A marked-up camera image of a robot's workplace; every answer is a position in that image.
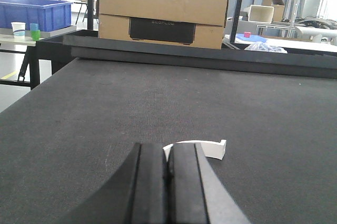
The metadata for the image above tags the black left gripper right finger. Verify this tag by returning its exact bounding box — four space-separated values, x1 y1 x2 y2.
168 143 250 223

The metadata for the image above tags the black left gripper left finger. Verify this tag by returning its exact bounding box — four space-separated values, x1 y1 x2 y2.
60 143 167 223

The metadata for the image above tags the white curved PVC pipe piece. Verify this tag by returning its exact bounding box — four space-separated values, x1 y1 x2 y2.
175 139 227 160

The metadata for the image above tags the black foam board stack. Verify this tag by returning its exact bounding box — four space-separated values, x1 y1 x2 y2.
63 30 336 79

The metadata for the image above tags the clear plastic bag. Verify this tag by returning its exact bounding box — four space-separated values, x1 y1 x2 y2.
245 42 287 53

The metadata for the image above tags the pink cube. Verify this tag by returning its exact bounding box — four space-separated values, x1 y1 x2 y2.
244 32 251 38

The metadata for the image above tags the green small cup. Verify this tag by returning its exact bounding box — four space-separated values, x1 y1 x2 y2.
30 30 41 41

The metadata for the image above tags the white open box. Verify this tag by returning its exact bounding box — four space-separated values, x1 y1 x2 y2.
243 5 274 24

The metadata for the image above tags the blue small cup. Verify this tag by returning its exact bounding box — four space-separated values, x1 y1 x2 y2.
29 23 39 31

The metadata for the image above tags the blue plastic crate on table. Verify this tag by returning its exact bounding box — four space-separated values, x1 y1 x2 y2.
1 0 72 32

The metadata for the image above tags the white paper cup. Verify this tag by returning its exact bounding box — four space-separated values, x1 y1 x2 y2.
11 22 26 40

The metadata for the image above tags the small brown cardboard box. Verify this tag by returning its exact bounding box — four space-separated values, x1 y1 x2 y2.
262 0 285 22

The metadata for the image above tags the black vertical post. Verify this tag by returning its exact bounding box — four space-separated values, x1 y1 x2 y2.
87 0 95 31

